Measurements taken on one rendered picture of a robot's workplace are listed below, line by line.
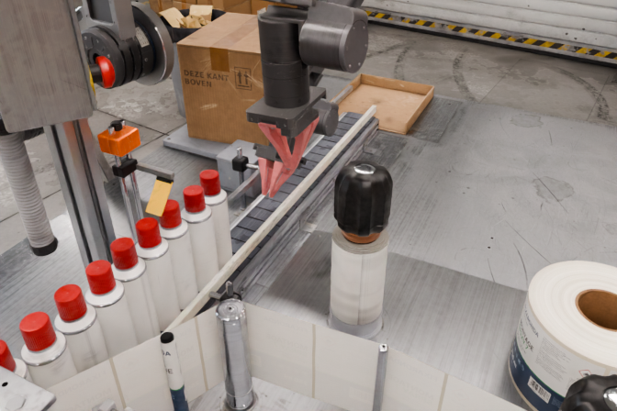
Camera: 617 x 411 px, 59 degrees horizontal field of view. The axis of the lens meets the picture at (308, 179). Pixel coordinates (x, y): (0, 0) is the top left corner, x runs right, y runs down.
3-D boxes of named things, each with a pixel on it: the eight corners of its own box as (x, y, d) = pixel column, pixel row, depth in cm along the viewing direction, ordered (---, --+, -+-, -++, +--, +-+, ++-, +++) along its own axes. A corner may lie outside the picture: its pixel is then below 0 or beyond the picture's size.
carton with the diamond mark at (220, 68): (267, 150, 146) (263, 53, 131) (187, 137, 152) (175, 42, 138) (304, 105, 170) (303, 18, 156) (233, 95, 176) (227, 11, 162)
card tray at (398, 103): (405, 135, 158) (407, 123, 156) (323, 117, 167) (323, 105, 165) (432, 97, 180) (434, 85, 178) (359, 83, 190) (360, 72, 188)
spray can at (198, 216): (212, 297, 96) (199, 201, 85) (185, 290, 97) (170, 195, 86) (225, 278, 100) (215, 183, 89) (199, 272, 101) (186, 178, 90)
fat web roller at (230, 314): (245, 421, 76) (236, 327, 65) (218, 408, 77) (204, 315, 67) (262, 395, 79) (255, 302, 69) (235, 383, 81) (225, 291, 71)
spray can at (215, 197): (225, 278, 100) (215, 184, 89) (200, 271, 101) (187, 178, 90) (238, 261, 104) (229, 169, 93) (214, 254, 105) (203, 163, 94)
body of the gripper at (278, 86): (328, 101, 72) (326, 46, 68) (292, 134, 64) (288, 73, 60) (284, 94, 74) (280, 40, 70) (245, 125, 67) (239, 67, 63)
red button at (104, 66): (86, 64, 63) (113, 60, 64) (81, 54, 65) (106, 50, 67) (94, 95, 65) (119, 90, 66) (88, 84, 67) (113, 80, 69)
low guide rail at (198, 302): (105, 417, 74) (102, 408, 73) (98, 414, 75) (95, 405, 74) (375, 112, 156) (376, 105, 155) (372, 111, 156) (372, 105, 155)
